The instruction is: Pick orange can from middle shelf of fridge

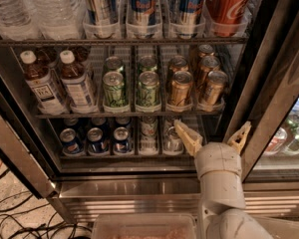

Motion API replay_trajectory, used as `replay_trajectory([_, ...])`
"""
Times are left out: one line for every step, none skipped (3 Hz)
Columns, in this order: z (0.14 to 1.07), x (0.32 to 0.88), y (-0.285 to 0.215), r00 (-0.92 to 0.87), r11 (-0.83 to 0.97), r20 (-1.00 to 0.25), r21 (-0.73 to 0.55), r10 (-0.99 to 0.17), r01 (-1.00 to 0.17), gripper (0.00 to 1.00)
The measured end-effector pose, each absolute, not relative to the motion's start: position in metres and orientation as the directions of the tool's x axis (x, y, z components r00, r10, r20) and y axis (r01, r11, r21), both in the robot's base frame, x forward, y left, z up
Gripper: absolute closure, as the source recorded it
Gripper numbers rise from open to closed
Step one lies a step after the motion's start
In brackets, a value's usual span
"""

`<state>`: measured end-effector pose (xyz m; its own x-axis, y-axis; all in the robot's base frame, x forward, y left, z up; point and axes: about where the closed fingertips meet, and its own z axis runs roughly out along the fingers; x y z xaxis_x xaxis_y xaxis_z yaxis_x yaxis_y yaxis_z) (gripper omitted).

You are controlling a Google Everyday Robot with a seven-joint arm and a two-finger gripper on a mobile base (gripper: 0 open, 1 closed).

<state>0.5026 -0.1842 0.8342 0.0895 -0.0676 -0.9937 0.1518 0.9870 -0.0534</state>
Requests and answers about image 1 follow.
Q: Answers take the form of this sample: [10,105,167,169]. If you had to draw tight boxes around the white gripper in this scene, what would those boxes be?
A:
[173,119,251,178]

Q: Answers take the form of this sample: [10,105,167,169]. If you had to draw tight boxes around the orange can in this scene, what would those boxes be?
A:
[166,55,188,83]
[167,71,193,107]
[195,56,220,90]
[192,44,215,67]
[199,71,228,106]

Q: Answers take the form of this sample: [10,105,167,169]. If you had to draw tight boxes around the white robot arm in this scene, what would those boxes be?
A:
[174,119,273,239]

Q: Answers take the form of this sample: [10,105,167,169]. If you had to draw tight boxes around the silver can bottom shelf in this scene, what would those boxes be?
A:
[163,126,182,152]

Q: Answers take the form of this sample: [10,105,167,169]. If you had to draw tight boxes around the white diet can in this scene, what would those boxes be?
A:
[141,116,157,137]

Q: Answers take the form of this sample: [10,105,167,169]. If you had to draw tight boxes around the fridge glass door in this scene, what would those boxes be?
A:
[228,0,299,183]

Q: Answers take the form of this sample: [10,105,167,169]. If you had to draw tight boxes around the front right green can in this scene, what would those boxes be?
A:
[138,71,159,108]

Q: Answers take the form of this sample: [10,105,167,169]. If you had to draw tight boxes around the green can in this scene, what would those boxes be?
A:
[103,71,127,108]
[138,56,157,74]
[138,71,159,108]
[104,56,126,76]

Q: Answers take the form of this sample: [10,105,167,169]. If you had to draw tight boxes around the right blue pepsi can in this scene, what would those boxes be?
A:
[114,126,132,154]

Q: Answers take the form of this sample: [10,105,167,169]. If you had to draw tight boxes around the blue pepsi can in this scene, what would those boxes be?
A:
[87,127,109,155]
[114,126,132,154]
[60,128,84,156]

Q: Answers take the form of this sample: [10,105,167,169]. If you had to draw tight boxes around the rear right green can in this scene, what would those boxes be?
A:
[138,56,157,74]

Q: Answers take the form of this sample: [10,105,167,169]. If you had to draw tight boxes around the front left green can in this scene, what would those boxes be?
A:
[103,71,127,108]

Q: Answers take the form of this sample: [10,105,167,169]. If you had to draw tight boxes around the middle blue pepsi can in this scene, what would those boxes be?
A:
[87,127,109,155]

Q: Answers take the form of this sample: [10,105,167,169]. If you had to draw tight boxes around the rear left green can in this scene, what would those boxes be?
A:
[104,56,126,76]

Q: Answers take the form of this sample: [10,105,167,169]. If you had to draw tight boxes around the red cola can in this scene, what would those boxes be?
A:
[205,0,248,37]

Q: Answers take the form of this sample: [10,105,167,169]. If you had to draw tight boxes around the stainless steel fridge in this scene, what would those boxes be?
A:
[0,0,299,223]

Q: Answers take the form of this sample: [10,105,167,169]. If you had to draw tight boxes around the left blue pepsi can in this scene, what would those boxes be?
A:
[60,128,84,156]

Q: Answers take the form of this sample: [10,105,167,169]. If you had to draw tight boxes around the right blue energy can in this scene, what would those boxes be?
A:
[168,0,204,39]

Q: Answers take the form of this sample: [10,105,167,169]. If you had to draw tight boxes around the blue energy can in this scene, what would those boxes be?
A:
[168,0,204,39]
[130,0,156,39]

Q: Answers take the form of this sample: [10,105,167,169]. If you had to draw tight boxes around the middle blue energy can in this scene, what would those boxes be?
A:
[130,0,156,39]

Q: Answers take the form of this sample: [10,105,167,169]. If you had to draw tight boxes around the left silver energy can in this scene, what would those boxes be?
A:
[86,0,119,39]

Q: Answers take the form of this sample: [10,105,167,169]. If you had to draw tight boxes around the right clear plastic bin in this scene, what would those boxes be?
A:
[255,217,299,239]

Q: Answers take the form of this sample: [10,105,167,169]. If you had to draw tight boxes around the clear plastic bin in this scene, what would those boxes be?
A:
[91,213,196,239]
[255,217,299,239]

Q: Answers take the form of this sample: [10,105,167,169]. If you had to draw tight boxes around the left clear plastic bin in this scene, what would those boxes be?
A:
[91,213,196,239]

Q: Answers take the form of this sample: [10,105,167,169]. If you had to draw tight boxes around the right tea bottle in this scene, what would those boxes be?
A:
[60,50,96,113]

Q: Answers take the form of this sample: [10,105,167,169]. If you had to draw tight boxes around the tea bottle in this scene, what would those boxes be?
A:
[60,50,96,113]
[20,51,68,116]

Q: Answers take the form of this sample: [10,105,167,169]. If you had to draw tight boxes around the left tea bottle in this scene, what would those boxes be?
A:
[20,51,68,116]

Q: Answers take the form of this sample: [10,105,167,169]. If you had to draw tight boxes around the right water bottle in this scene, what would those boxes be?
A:
[33,0,80,41]

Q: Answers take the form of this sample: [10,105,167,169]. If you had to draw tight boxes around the water bottle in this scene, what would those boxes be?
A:
[33,0,80,41]
[0,0,41,41]

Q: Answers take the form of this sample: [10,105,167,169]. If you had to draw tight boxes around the left water bottle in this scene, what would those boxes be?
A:
[0,0,41,41]

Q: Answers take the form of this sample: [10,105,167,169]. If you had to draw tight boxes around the black floor cables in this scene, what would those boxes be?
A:
[0,167,93,239]

